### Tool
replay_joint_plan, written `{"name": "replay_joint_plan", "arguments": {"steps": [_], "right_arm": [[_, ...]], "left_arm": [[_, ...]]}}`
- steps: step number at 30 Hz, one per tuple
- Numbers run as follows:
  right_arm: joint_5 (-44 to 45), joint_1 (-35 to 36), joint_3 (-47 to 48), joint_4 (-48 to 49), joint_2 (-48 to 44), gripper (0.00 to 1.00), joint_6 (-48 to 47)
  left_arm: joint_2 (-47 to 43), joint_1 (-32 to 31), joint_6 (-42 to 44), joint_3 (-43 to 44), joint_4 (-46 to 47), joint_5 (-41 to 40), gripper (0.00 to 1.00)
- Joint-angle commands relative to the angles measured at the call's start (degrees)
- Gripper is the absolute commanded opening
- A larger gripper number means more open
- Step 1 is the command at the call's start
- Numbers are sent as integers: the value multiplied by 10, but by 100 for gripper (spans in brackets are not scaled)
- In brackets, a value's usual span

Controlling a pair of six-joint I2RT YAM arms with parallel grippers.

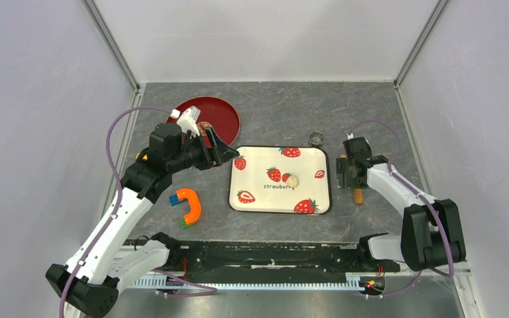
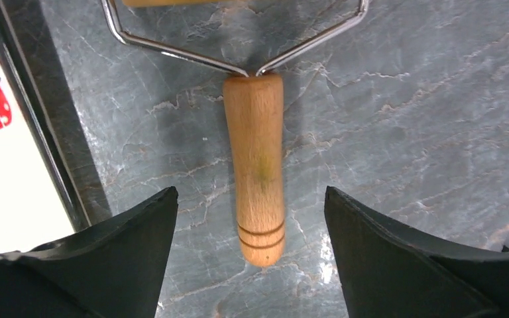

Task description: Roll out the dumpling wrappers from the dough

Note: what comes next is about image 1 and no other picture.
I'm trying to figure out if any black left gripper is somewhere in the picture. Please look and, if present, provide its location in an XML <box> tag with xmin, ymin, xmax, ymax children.
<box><xmin>168</xmin><ymin>126</ymin><xmax>240</xmax><ymax>174</ymax></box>

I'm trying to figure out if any wooden dough roller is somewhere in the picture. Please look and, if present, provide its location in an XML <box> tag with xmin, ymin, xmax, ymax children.
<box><xmin>353</xmin><ymin>188</ymin><xmax>365</xmax><ymax>206</ymax></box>

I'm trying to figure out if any white strawberry enamel tray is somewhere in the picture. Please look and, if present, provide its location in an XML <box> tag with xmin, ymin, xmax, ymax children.
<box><xmin>228</xmin><ymin>146</ymin><xmax>332</xmax><ymax>215</ymax></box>

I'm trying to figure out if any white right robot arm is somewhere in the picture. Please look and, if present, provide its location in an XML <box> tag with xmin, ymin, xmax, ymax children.
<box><xmin>336</xmin><ymin>134</ymin><xmax>467</xmax><ymax>275</ymax></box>

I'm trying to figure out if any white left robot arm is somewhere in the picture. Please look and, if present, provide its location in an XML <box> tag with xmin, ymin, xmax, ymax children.
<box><xmin>45</xmin><ymin>123</ymin><xmax>239</xmax><ymax>317</ymax></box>

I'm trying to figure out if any small dough ball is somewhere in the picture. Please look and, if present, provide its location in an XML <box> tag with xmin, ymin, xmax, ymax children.
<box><xmin>285</xmin><ymin>175</ymin><xmax>300</xmax><ymax>189</ymax></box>

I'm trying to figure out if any round red lacquer tray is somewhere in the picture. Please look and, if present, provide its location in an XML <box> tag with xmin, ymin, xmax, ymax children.
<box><xmin>176</xmin><ymin>96</ymin><xmax>241</xmax><ymax>146</ymax></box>

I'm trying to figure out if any small metal cup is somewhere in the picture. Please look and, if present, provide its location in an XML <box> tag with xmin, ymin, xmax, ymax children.
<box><xmin>308</xmin><ymin>131</ymin><xmax>325</xmax><ymax>148</ymax></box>

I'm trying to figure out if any orange horseshoe magnet toy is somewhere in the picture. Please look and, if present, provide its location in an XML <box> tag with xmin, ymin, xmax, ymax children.
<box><xmin>169</xmin><ymin>188</ymin><xmax>202</xmax><ymax>229</ymax></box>

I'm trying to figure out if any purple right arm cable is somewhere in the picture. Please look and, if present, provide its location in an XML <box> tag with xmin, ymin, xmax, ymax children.
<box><xmin>347</xmin><ymin>119</ymin><xmax>455</xmax><ymax>299</ymax></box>

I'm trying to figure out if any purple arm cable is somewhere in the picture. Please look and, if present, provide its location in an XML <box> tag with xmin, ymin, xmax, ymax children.
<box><xmin>347</xmin><ymin>119</ymin><xmax>455</xmax><ymax>299</ymax></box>
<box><xmin>58</xmin><ymin>106</ymin><xmax>218</xmax><ymax>318</ymax></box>

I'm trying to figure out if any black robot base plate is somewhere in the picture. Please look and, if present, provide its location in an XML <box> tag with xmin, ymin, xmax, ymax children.
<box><xmin>126</xmin><ymin>233</ymin><xmax>401</xmax><ymax>284</ymax></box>

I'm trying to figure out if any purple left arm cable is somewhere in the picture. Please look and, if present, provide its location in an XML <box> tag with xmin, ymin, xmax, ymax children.
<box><xmin>58</xmin><ymin>106</ymin><xmax>218</xmax><ymax>318</ymax></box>

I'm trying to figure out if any white slotted cable duct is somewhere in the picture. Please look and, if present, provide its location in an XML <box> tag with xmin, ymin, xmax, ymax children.
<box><xmin>129</xmin><ymin>274</ymin><xmax>385</xmax><ymax>292</ymax></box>

